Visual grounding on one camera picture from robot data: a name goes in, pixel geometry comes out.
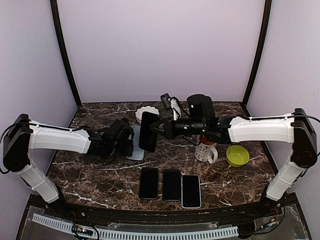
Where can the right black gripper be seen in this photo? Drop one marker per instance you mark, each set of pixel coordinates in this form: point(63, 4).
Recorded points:
point(169, 130)

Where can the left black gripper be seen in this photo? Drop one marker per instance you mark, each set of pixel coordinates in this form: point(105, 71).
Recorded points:
point(128, 152)

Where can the light blue phone case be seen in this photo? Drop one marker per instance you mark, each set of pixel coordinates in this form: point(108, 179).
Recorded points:
point(137, 153)

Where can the small dark phone case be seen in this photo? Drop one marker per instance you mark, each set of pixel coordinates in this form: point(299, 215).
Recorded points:
point(147, 137)

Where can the purple smartphone dark screen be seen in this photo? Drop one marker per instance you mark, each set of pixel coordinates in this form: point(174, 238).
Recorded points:
point(171, 185)

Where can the light blue smartphone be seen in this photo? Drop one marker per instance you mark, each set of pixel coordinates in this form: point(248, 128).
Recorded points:
point(191, 192)

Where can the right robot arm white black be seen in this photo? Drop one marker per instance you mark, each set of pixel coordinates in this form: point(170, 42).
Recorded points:
point(294, 128)

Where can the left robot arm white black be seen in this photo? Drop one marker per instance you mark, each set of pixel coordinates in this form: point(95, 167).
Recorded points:
point(26, 134)

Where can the white fluted ceramic bowl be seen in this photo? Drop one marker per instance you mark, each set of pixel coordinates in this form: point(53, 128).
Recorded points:
point(141, 110)

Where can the white patterned mug yellow inside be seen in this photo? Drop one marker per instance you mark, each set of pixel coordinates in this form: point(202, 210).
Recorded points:
point(205, 150)

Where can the lime green bowl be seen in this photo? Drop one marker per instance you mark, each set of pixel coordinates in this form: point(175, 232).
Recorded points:
point(237, 156)

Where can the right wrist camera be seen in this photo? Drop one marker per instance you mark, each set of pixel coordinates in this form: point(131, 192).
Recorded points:
point(171, 104)

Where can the black front rail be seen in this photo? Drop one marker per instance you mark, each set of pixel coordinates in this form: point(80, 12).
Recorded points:
point(228, 214)

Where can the white slotted cable duct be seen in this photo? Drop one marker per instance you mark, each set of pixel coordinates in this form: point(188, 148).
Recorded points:
point(121, 231)

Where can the left black frame post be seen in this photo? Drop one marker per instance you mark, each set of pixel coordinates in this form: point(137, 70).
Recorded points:
point(63, 51)

